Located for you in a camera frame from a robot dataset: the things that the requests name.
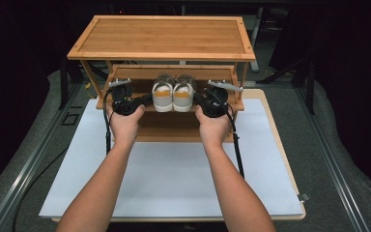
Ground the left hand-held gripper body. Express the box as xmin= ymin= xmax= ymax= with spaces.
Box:
xmin=108 ymin=77 xmax=147 ymax=117

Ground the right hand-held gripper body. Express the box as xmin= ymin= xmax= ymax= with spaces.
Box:
xmin=194 ymin=79 xmax=244 ymax=119

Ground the white and beige sneaker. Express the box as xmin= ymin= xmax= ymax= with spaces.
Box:
xmin=172 ymin=73 xmax=196 ymax=113
xmin=151 ymin=72 xmax=175 ymax=113

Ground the three-tier wooden shoe rack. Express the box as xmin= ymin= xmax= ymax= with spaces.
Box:
xmin=67 ymin=14 xmax=256 ymax=143

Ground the person's left hand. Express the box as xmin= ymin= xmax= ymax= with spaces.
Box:
xmin=106 ymin=103 xmax=147 ymax=149

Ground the person's right hand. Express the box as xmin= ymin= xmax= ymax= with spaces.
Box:
xmin=194 ymin=103 xmax=236 ymax=150

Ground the black metal stand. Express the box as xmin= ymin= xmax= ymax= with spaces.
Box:
xmin=58 ymin=59 xmax=70 ymax=110

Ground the white metal stand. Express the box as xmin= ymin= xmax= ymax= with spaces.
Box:
xmin=249 ymin=7 xmax=265 ymax=73

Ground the white table mat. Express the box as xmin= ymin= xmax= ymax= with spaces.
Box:
xmin=39 ymin=98 xmax=305 ymax=219

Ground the small metal clip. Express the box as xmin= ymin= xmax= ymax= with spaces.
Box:
xmin=297 ymin=191 xmax=311 ymax=204

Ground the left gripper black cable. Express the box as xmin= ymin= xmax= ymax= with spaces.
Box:
xmin=101 ymin=88 xmax=114 ymax=155

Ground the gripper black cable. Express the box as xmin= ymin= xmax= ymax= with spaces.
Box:
xmin=101 ymin=88 xmax=114 ymax=155
xmin=225 ymin=101 xmax=246 ymax=179

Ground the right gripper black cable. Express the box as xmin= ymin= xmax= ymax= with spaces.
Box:
xmin=225 ymin=101 xmax=246 ymax=179

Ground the long black cable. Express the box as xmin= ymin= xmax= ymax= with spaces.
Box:
xmin=12 ymin=146 xmax=70 ymax=232

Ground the grey metal rail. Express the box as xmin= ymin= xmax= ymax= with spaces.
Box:
xmin=294 ymin=86 xmax=371 ymax=232
xmin=0 ymin=82 xmax=82 ymax=232

